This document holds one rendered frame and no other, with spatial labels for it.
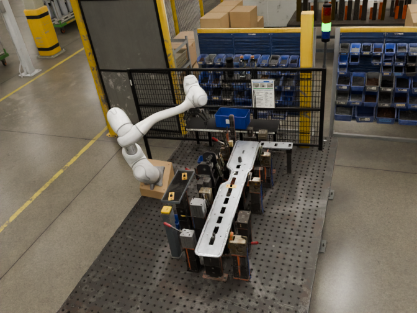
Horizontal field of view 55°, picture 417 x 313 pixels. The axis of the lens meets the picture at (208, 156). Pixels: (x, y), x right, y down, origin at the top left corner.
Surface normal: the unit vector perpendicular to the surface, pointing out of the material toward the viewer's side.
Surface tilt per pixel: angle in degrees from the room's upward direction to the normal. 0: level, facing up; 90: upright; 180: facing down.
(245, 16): 90
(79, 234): 0
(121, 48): 91
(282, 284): 0
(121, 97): 90
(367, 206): 0
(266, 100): 90
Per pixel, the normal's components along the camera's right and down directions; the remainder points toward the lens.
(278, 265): -0.11, -0.82
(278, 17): -0.34, 0.56
